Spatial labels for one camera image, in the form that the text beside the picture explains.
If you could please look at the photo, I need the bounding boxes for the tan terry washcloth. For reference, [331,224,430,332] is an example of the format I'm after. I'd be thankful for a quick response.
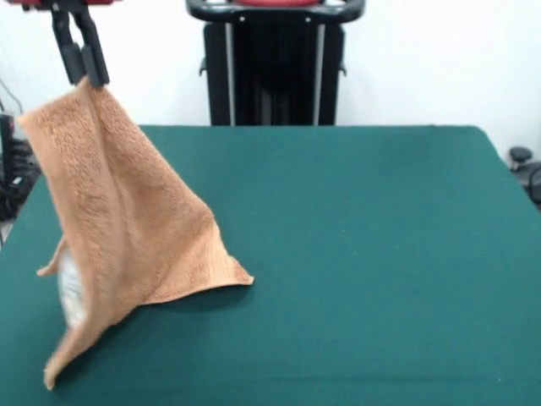
[16,78,256,391]

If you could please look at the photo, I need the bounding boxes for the dark green table cloth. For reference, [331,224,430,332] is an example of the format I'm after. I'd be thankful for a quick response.
[0,124,541,406]

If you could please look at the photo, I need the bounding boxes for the grey wall cable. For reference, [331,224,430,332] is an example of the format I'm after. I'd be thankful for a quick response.
[0,78,26,118]

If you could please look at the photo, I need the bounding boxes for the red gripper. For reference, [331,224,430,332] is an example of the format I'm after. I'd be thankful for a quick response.
[6,0,123,90]

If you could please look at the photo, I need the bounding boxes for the black electrical equipment pile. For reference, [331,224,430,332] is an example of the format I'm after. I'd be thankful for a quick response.
[0,112,43,223]

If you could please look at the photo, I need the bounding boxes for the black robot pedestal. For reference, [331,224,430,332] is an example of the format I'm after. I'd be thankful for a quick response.
[184,0,367,127]

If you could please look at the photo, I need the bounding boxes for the black office chair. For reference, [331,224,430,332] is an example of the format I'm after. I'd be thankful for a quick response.
[508,145,541,212]

